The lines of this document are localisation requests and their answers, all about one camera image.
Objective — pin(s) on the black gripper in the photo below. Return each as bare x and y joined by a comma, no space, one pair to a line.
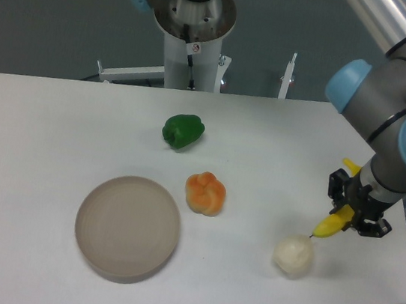
366,196

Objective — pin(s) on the yellow toy banana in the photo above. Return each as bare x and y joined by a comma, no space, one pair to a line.
336,221

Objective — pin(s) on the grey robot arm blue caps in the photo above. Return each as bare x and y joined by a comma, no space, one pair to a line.
372,100

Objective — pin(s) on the beige round plate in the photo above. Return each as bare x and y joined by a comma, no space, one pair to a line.
128,228

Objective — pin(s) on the white garlic bulb toy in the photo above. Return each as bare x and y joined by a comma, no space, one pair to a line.
294,255

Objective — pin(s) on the orange bread roll toy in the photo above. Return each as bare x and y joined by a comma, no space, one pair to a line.
205,194

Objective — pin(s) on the green bell pepper toy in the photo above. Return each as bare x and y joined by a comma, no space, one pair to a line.
180,130

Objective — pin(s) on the white right mounting bracket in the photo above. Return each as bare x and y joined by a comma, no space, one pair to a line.
287,78

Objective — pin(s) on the white mounting bracket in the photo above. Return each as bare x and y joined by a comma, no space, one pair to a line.
287,78
126,74

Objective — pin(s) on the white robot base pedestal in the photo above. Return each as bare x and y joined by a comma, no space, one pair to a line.
193,37

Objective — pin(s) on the white left mounting bracket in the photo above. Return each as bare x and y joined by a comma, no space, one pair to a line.
126,74

